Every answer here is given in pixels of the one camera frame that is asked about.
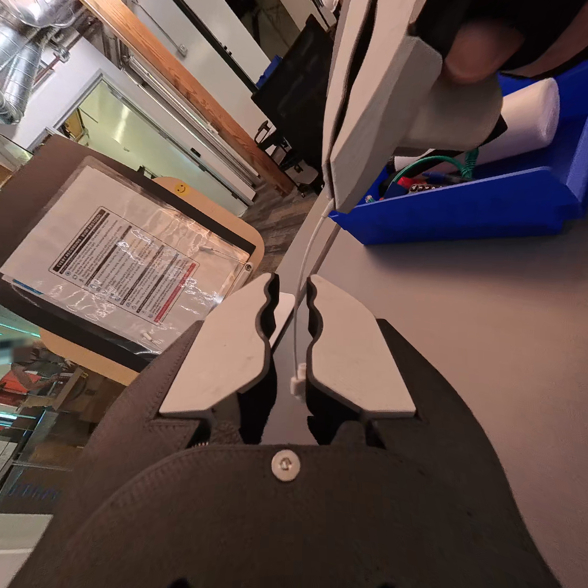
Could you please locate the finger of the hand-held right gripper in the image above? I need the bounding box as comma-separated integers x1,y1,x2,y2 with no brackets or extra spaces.
322,0,369,187
329,0,443,213

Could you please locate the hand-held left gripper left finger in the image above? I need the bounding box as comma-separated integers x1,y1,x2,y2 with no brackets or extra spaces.
158,272,282,420

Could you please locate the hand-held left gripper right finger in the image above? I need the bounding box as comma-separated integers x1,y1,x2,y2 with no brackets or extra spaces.
305,274,418,421

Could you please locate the white charging cable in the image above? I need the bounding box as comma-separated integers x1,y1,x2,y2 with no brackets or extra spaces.
289,195,340,407

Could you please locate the blue plastic bin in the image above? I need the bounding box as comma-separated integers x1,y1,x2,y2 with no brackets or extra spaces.
328,73,588,246

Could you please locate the person's right hand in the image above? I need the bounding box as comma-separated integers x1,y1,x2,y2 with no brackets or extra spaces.
443,21,588,85

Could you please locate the black office chair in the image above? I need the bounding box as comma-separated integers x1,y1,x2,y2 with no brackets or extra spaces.
250,14,335,198

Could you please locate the white foam roll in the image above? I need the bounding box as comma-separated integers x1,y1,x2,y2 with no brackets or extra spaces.
475,77,562,162

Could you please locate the small blue bin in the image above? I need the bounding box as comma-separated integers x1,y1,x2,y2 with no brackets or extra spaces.
256,54,283,89

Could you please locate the black remote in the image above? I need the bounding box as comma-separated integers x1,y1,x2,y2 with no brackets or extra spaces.
409,183,466,196

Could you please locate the laminated instruction sheet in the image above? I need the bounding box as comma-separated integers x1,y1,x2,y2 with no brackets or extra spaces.
0,156,253,346

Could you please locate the wooden beam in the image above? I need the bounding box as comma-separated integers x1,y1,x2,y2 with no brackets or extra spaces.
83,0,296,197

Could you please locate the orange equipment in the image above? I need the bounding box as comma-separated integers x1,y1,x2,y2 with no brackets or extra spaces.
0,365,53,397

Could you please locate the glass sliding door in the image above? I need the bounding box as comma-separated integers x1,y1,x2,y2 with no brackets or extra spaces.
57,76,258,217

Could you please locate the dark sign board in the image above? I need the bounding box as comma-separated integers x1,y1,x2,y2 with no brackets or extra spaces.
0,133,258,374

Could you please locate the green network cable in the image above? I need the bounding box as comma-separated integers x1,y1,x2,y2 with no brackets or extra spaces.
365,148,481,204

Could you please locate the white wall panel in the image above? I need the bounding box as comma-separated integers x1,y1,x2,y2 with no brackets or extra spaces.
133,0,273,95

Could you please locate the silver ventilation duct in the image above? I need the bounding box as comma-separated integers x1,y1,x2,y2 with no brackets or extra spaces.
0,0,81,125

